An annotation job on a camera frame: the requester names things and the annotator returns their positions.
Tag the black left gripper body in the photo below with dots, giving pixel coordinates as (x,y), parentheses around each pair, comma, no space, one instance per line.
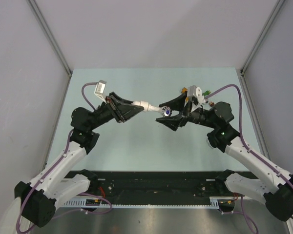
(110,101)

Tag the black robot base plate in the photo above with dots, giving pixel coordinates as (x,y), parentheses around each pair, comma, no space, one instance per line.
(162,188)

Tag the green water faucet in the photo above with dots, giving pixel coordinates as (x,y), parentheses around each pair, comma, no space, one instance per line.
(206,93)

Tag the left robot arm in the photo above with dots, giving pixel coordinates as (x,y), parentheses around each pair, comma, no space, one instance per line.
(42,195)

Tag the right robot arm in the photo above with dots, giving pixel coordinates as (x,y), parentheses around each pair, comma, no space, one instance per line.
(273,185)

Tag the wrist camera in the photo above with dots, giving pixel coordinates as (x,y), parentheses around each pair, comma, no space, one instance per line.
(99,90)
(195,98)

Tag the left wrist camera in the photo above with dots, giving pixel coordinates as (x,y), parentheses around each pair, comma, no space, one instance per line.
(99,90)

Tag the white slotted cable duct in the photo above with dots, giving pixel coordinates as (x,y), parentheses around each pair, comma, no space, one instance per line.
(89,202)

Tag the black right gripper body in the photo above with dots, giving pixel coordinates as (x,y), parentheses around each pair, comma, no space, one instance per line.
(187,112)

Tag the white elbow pipe fitting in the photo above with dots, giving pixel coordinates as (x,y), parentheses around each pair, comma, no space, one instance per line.
(143,104)

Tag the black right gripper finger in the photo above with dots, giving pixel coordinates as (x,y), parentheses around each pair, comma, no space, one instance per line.
(172,122)
(175,105)

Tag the aluminium frame post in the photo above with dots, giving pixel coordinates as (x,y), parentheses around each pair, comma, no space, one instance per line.
(263,34)
(34,7)

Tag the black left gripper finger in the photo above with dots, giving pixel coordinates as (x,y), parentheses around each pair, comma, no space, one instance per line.
(117,97)
(125,112)

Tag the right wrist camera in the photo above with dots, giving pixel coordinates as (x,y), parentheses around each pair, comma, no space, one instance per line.
(195,98)

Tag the aluminium frame post left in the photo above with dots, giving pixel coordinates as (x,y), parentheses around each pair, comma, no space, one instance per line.
(34,7)

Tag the grey white water faucet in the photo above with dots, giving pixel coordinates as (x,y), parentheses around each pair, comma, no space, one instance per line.
(164,111)

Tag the aluminium frame post right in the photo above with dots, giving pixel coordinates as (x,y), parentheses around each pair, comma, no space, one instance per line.
(263,34)

